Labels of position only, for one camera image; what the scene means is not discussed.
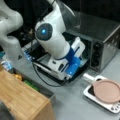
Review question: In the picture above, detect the white and blue gripper body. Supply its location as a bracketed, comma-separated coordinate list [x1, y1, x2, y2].
[48, 37, 85, 80]

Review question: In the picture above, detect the open grey metal drawer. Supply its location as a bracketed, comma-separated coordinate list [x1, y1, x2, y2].
[9, 69, 56, 104]

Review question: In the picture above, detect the yellow item in drawer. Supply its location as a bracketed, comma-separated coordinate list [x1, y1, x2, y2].
[14, 74, 23, 81]

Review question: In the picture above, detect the green vegetable in drawer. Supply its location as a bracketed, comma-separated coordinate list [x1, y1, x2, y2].
[24, 80, 39, 92]

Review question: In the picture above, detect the silver toaster oven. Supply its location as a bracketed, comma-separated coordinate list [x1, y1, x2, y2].
[67, 11, 120, 71]

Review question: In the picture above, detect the white induction cooker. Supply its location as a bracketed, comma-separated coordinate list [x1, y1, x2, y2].
[83, 74, 120, 114]

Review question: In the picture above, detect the pink frying pan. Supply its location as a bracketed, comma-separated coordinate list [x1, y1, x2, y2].
[83, 73, 120, 104]

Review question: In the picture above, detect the wooden drawer cabinet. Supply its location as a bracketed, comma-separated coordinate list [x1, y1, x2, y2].
[0, 70, 55, 120]

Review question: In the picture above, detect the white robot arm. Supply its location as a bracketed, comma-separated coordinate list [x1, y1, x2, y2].
[0, 0, 85, 80]

